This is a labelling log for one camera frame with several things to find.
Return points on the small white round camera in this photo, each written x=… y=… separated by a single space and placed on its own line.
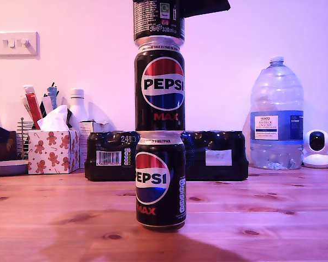
x=317 y=161

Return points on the black Pepsi Max can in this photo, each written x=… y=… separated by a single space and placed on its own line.
x=161 y=185
x=160 y=87
x=153 y=19

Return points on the black and white striped tube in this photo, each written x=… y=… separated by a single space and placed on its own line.
x=46 y=105

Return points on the black Pepsi Max multipack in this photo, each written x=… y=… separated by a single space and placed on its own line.
x=109 y=172

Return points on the dark box with red print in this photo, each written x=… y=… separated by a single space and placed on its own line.
x=4 y=150

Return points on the blue and white tube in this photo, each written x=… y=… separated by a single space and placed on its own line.
x=52 y=94

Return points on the gingerbread print tissue box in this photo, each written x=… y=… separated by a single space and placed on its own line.
x=52 y=152

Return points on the small white carton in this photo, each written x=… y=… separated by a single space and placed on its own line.
x=85 y=136

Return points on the white insulated bottle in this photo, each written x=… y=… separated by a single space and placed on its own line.
x=77 y=106

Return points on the red and white tube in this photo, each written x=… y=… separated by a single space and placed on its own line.
x=32 y=105

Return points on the white tissue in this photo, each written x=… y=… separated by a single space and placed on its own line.
x=53 y=118

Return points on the large clear water bottle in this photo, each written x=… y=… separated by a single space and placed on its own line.
x=276 y=95

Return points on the white slim packet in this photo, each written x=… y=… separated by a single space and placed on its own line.
x=26 y=105

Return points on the white wall light switch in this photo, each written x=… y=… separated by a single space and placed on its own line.
x=17 y=45

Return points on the grey plate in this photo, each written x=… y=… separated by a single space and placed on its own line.
x=8 y=167

